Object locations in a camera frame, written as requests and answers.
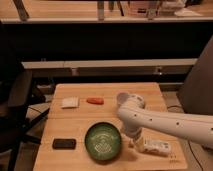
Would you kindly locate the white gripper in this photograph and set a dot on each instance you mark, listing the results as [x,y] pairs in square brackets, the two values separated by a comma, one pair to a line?
[137,142]

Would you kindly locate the green ceramic bowl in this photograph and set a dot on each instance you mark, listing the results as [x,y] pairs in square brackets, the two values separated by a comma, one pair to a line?
[103,141]

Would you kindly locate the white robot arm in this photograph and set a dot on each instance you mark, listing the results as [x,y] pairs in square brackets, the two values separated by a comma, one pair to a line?
[134,116]

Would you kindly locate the white packet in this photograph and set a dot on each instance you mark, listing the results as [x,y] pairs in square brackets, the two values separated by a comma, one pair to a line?
[157,147]

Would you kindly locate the orange carrot toy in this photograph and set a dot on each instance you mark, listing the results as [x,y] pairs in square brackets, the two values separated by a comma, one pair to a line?
[97,101]

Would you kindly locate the grey chair back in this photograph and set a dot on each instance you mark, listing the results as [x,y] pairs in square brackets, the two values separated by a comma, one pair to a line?
[196,93]

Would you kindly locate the black rectangular sponge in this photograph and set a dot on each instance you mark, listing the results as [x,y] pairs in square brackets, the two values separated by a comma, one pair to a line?
[64,143]

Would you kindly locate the black office chair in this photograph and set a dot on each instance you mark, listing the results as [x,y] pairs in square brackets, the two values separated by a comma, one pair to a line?
[17,92]

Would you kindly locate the grey metal rail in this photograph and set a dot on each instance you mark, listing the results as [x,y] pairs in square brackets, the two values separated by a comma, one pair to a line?
[110,67]

